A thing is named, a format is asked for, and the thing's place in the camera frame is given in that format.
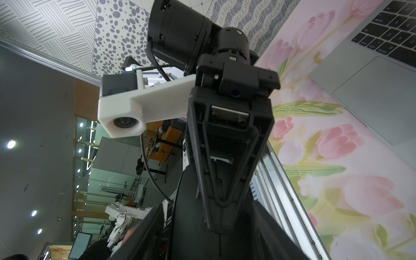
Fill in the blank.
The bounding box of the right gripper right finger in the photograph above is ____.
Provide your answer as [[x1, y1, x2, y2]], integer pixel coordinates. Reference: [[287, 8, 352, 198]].
[[252, 201, 308, 260]]

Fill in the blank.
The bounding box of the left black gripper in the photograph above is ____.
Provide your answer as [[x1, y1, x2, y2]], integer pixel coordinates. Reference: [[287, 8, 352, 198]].
[[187, 54, 281, 232]]

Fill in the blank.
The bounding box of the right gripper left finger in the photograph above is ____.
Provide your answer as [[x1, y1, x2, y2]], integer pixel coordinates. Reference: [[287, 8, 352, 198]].
[[112, 203, 164, 260]]

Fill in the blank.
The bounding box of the black wireless mouse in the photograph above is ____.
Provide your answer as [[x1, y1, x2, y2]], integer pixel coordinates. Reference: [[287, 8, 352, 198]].
[[169, 164, 258, 260]]

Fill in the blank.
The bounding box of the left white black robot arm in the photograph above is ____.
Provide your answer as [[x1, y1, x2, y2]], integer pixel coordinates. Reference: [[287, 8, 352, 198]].
[[147, 1, 280, 234]]

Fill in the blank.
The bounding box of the silver open laptop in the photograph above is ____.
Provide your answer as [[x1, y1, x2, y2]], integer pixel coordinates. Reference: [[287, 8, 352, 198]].
[[311, 1, 416, 166]]

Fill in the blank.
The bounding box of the pink floral table mat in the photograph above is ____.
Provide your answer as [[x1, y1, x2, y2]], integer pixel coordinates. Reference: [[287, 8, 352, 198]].
[[258, 1, 416, 260]]

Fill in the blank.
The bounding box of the aluminium mounting rail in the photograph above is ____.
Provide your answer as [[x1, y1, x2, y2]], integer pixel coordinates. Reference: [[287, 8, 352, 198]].
[[250, 143, 330, 260]]

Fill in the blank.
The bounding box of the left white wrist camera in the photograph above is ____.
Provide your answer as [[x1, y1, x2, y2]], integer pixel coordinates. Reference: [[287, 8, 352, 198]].
[[97, 65, 196, 138]]

